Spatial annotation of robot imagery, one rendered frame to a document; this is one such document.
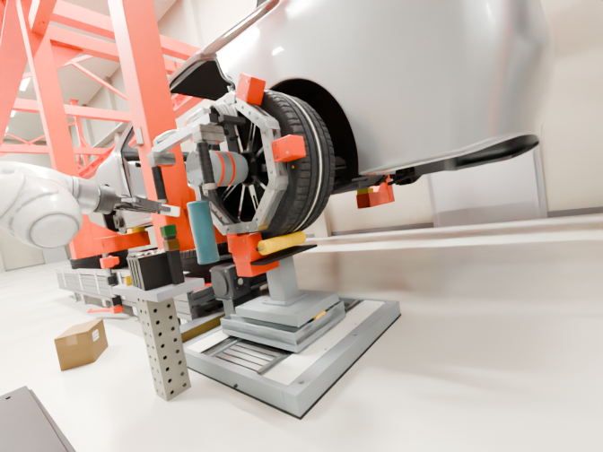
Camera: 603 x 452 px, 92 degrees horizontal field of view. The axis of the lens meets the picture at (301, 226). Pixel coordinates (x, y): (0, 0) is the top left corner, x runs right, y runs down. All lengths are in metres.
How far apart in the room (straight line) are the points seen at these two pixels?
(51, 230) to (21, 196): 0.07
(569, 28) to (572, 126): 1.09
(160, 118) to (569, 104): 4.36
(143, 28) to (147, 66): 0.20
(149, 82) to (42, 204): 1.20
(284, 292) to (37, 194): 0.95
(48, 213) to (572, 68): 4.85
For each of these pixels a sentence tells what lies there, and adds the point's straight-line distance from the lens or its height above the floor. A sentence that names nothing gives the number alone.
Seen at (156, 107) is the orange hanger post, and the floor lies 1.27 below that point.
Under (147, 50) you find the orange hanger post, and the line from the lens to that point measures 1.88.
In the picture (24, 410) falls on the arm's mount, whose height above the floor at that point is 0.33.
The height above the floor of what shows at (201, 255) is 0.52.
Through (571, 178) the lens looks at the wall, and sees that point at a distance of 4.75.
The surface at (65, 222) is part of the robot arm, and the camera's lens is 0.69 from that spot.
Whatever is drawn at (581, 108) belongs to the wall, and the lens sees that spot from 4.80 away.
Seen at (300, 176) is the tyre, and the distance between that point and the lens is 1.07.
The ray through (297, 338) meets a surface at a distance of 1.21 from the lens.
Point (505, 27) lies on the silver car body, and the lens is 1.35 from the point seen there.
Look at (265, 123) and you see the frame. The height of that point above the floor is 0.95.
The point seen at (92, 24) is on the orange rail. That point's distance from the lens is 4.94.
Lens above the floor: 0.64
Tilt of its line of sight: 4 degrees down
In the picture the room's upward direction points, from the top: 10 degrees counter-clockwise
